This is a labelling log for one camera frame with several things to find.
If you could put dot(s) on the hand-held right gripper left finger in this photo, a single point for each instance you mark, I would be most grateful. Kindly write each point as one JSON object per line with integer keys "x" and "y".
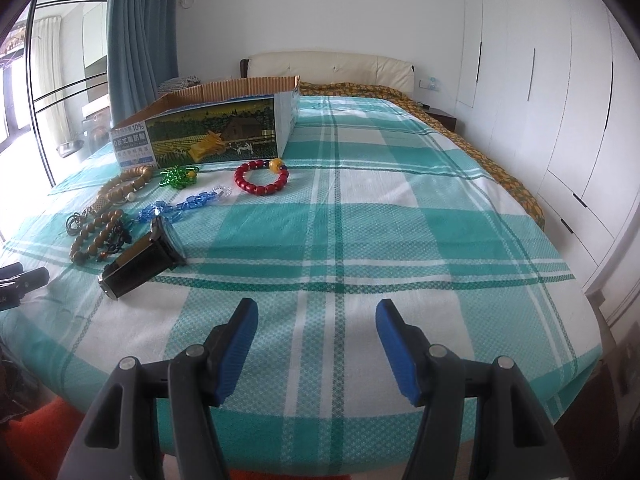
{"x": 237, "y": 350}

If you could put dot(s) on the dark wooden nightstand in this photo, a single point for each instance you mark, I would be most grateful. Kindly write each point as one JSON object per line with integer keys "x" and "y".
{"x": 445, "y": 119}

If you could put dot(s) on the patterned cloth pile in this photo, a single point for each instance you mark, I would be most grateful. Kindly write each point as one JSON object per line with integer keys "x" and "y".
{"x": 180, "y": 83}

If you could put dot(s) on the washing machine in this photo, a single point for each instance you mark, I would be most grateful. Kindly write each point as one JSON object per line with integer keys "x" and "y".
{"x": 97, "y": 127}

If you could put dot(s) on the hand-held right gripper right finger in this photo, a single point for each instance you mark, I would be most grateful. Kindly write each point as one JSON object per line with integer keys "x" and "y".
{"x": 395, "y": 355}

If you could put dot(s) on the wall socket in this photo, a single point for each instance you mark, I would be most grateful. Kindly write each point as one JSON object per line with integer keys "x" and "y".
{"x": 429, "y": 83}

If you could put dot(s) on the black wristwatch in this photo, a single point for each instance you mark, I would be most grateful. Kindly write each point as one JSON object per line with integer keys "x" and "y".
{"x": 142, "y": 262}

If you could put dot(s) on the blue-grey curtain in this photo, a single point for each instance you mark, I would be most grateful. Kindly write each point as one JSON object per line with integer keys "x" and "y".
{"x": 142, "y": 35}

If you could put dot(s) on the white wardrobe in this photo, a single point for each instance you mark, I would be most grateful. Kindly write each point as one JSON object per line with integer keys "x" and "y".
{"x": 550, "y": 85}

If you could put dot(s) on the printed cardboard box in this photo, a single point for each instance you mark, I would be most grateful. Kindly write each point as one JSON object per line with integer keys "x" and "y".
{"x": 215, "y": 130}

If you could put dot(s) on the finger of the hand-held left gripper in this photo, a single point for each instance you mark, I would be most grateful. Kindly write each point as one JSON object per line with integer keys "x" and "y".
{"x": 32, "y": 280}
{"x": 10, "y": 272}

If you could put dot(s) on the green plaid bedsheet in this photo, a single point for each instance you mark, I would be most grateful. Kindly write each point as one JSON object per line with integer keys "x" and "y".
{"x": 350, "y": 240}

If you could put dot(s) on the metal basin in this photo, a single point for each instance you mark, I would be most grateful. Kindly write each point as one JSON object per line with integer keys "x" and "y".
{"x": 70, "y": 148}

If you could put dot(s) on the sliding glass door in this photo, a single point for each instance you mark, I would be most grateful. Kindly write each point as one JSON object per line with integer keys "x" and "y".
{"x": 60, "y": 60}

